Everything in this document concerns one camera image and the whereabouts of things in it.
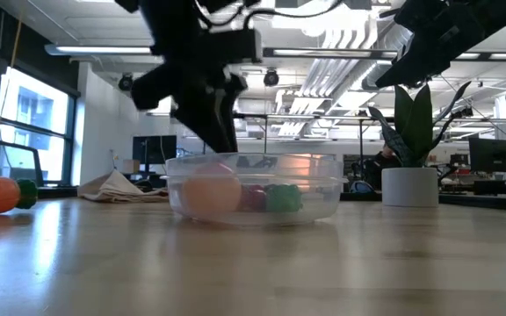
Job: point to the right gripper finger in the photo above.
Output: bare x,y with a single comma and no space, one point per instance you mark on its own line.
426,68
400,63

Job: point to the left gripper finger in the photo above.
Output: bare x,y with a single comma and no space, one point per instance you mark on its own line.
232,109
204,129

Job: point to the toy peach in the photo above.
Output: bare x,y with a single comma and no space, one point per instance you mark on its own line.
211,193

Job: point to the red toy strawberry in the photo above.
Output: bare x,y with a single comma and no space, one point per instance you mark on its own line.
253,199

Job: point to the green toy pea pod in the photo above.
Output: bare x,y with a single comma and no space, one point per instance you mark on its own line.
284,198

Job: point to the clear plastic tupperware container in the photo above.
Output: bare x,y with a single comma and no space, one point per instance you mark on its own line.
323,206

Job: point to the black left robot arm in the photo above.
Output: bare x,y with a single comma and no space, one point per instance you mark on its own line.
174,11

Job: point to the black computer monitor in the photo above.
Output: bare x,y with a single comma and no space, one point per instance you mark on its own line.
154,149

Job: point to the long ceiling light bar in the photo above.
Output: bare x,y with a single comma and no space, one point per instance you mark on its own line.
103,49

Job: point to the beige folded cloth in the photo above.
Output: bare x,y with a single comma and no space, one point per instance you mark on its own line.
117,186

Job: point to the wide dark computer monitor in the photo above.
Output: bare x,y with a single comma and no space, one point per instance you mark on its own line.
494,155

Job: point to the person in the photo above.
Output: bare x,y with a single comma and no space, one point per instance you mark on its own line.
371,171

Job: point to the snake plant in white pot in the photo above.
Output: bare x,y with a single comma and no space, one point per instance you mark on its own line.
409,186

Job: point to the large window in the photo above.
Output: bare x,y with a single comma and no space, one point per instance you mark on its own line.
33,114

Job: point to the ribbed silver ventilation duct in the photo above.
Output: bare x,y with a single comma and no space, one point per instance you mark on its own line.
367,72

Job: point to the round black ceiling camera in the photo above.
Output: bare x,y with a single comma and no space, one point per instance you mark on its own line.
125,82
271,78

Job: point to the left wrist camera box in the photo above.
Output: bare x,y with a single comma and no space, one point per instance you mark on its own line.
242,46

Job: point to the black aluminium table frame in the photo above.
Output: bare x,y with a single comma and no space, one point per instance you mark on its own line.
477,199

